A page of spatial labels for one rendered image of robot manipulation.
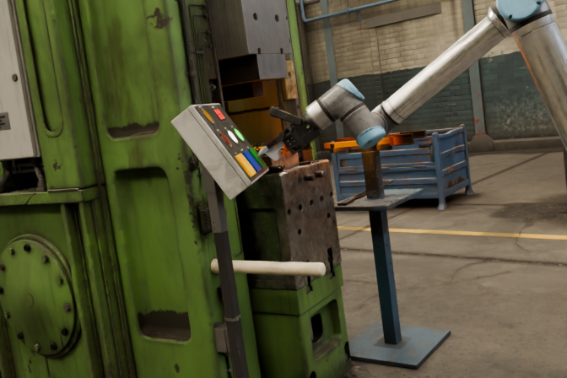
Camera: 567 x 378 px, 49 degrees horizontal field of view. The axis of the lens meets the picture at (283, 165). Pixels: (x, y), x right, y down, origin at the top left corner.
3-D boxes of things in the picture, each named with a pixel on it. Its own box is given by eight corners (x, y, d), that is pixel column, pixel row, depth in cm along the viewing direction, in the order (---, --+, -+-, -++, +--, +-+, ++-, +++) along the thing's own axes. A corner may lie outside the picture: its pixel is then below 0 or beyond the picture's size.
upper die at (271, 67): (288, 78, 251) (284, 53, 250) (260, 79, 235) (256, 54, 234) (207, 90, 274) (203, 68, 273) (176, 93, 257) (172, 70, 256)
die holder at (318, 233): (342, 261, 268) (329, 159, 264) (297, 290, 236) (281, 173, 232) (237, 259, 298) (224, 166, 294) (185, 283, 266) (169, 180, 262)
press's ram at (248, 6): (301, 53, 262) (288, -44, 258) (249, 54, 229) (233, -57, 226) (222, 67, 284) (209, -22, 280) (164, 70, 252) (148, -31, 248)
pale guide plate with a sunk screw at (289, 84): (298, 98, 280) (293, 60, 279) (288, 99, 273) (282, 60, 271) (294, 99, 281) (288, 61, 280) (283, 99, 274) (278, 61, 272)
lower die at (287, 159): (299, 164, 255) (296, 144, 254) (272, 173, 238) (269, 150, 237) (218, 170, 277) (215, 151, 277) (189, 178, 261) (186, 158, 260)
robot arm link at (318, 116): (315, 99, 193) (316, 99, 203) (302, 110, 194) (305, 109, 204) (332, 123, 193) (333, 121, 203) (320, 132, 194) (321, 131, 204)
